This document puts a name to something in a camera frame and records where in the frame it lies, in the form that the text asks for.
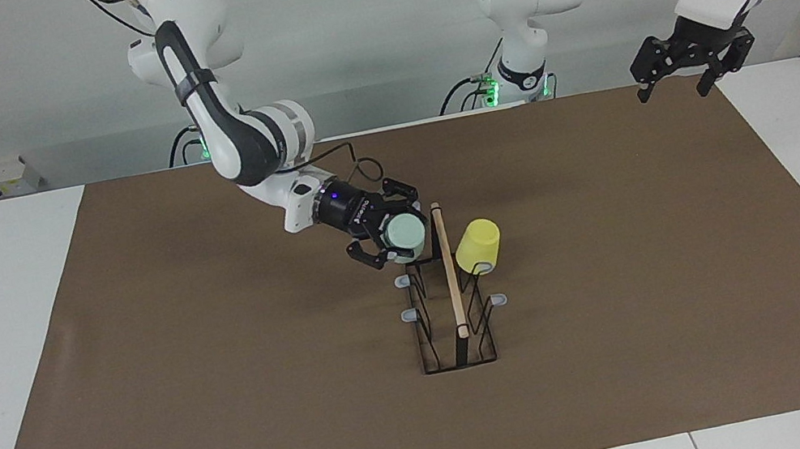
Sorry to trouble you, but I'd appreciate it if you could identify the brown table mat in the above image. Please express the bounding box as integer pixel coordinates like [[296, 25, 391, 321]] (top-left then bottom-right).
[[0, 55, 800, 449]]

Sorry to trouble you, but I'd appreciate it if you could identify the pale green plastic cup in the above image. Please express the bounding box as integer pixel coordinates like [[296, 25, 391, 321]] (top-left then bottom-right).
[[376, 208, 432, 259]]

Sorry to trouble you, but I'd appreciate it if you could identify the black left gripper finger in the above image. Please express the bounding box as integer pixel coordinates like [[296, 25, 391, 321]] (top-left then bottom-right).
[[689, 29, 763, 97], [626, 32, 684, 105]]

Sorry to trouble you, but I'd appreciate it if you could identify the yellow plastic cup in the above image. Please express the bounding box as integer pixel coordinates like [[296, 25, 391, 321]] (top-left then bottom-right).
[[449, 216, 507, 279]]

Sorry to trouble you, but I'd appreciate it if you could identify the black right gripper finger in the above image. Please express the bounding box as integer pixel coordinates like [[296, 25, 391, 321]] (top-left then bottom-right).
[[346, 234, 396, 275], [379, 173, 422, 213]]

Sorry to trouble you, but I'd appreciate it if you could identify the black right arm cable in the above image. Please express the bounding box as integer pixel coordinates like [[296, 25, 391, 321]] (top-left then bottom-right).
[[85, 0, 389, 229]]

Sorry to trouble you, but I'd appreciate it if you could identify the black wire cup rack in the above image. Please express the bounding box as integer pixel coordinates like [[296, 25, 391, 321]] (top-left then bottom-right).
[[382, 192, 520, 378]]

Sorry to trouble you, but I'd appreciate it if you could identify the black base power cable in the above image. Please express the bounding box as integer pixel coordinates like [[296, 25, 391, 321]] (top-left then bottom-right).
[[163, 124, 208, 169], [429, 38, 516, 118]]

